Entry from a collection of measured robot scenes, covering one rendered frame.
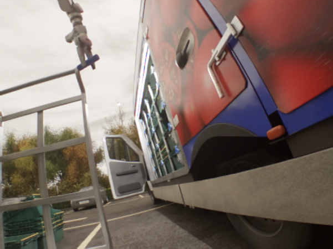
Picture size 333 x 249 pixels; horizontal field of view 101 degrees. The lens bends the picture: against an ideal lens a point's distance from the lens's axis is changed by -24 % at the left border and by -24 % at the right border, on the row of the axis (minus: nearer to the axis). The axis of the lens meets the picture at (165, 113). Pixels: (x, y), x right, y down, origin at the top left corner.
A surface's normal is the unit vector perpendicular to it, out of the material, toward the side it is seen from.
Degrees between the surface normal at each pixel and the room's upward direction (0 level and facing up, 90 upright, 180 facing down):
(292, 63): 90
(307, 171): 90
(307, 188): 90
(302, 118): 90
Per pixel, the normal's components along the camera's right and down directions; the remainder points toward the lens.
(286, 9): -0.94, 0.17
